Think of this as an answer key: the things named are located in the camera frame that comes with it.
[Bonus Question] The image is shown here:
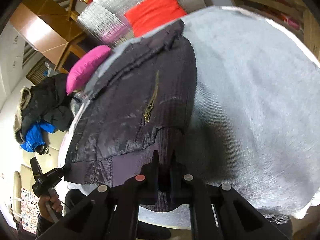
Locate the beige leather sofa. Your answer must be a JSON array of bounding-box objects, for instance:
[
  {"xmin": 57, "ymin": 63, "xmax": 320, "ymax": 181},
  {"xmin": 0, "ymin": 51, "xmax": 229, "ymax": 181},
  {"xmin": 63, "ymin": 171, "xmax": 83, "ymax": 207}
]
[{"xmin": 1, "ymin": 77, "xmax": 59, "ymax": 226}]

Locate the magenta pillow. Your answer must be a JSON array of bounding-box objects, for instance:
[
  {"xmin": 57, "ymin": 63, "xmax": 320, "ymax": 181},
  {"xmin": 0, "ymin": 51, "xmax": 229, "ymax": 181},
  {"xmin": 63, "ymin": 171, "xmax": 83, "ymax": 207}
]
[{"xmin": 66, "ymin": 45, "xmax": 112, "ymax": 95}]

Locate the silver insulation mat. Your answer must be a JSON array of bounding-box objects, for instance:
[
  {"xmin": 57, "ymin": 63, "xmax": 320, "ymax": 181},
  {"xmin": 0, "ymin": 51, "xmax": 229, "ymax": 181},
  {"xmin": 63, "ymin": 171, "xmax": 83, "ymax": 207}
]
[{"xmin": 77, "ymin": 0, "xmax": 206, "ymax": 48}]

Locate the wooden cabinet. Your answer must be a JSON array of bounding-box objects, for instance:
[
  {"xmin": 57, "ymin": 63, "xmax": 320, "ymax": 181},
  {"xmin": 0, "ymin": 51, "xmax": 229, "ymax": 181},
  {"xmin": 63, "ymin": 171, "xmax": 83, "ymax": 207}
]
[{"xmin": 10, "ymin": 0, "xmax": 87, "ymax": 73}]

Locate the black clothes pile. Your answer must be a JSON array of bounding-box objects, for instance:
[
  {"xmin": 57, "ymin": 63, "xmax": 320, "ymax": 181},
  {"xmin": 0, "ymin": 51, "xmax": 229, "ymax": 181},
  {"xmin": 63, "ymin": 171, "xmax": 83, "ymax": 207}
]
[{"xmin": 14, "ymin": 73, "xmax": 74, "ymax": 144}]

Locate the grey fleece blanket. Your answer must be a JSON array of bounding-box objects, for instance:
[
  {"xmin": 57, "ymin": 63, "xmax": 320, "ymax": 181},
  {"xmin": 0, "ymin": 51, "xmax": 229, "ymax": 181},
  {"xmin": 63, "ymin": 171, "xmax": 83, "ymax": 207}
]
[{"xmin": 59, "ymin": 7, "xmax": 319, "ymax": 219}]

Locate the red orange cushion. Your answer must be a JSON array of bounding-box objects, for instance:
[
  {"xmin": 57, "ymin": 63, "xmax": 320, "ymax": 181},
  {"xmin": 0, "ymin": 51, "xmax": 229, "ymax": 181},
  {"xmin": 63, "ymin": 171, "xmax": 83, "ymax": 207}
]
[{"xmin": 124, "ymin": 0, "xmax": 187, "ymax": 37}]

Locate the dark purple jacket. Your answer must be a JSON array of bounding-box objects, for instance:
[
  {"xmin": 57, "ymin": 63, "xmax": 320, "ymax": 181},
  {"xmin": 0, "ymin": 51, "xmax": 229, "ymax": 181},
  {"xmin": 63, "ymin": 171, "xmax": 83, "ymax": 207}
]
[{"xmin": 63, "ymin": 19, "xmax": 198, "ymax": 213}]

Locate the person left hand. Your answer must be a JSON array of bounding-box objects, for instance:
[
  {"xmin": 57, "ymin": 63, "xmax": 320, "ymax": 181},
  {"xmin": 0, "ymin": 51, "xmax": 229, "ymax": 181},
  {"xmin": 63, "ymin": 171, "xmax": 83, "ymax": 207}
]
[{"xmin": 39, "ymin": 190, "xmax": 63, "ymax": 223}]

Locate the blue garment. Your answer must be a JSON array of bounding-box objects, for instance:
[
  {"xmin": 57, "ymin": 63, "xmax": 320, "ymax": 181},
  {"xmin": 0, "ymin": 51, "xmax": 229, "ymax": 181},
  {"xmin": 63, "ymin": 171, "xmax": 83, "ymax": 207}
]
[{"xmin": 21, "ymin": 121, "xmax": 56, "ymax": 155}]

